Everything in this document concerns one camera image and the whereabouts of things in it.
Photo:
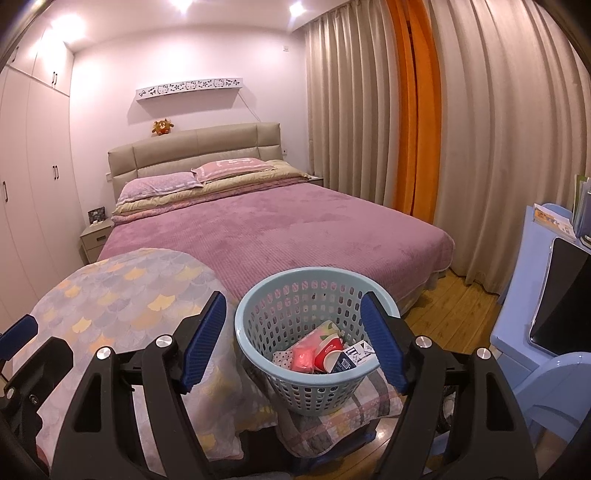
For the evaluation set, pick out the orange plush toy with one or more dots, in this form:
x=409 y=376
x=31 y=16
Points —
x=161 y=128

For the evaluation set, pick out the white and blue carton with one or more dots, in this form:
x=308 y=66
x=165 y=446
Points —
x=353 y=360

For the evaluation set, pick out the light blue desk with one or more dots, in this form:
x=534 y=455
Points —
x=512 y=295

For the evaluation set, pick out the orange curtain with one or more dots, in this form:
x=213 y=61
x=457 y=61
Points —
x=411 y=106

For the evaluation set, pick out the ceiling spotlight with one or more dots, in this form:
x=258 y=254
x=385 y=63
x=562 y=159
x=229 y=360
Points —
x=295 y=9

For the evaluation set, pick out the purple pillow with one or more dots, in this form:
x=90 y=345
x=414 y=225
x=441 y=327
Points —
x=159 y=187

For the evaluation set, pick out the small dark picture frame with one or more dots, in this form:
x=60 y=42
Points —
x=97 y=216

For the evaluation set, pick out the white wardrobe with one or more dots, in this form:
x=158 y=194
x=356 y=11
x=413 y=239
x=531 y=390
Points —
x=32 y=184

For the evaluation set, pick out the upright green books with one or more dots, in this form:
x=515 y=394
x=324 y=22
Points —
x=582 y=207

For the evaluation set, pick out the pink pillow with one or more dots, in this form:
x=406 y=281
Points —
x=235 y=168

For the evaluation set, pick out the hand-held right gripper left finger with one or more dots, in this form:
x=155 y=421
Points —
x=203 y=344

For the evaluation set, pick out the small patterned box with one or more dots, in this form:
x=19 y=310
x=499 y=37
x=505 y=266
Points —
x=282 y=359

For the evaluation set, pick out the white patterned wall shelf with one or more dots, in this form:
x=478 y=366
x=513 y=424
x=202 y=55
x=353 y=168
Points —
x=189 y=87

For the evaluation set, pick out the beige padded headboard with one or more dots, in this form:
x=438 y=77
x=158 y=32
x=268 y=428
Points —
x=184 y=147

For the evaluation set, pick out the purple bedspread bed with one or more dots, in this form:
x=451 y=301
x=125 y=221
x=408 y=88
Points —
x=277 y=230

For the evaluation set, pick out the beige curtain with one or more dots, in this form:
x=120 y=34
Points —
x=351 y=106
x=498 y=138

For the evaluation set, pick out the grey nightstand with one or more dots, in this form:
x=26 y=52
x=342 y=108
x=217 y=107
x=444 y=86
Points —
x=96 y=240

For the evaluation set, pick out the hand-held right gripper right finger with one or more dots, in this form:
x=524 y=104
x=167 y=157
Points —
x=383 y=344

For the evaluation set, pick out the light blue plastic basket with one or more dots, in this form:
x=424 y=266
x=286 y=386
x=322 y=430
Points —
x=277 y=314

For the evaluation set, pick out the black tablet screen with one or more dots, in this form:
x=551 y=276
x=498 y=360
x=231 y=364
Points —
x=565 y=295

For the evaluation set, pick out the checked seat cushion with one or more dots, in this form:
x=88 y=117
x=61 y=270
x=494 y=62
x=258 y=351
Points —
x=323 y=429

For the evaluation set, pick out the light blue plastic chair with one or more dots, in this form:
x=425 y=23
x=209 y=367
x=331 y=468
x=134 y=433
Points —
x=554 y=392

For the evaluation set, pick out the stack of books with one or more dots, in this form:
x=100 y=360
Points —
x=554 y=221

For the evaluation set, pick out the red paper cup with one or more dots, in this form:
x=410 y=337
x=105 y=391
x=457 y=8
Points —
x=330 y=351

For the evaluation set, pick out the folded beige quilt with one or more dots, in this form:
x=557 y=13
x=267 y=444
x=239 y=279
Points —
x=258 y=182

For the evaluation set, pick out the trash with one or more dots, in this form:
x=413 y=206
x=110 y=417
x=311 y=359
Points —
x=325 y=330

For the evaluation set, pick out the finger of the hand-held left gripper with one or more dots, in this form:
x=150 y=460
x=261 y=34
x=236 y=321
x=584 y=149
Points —
x=18 y=334
x=46 y=357

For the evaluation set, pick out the pink plastic packet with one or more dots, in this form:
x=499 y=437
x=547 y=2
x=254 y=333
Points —
x=303 y=359

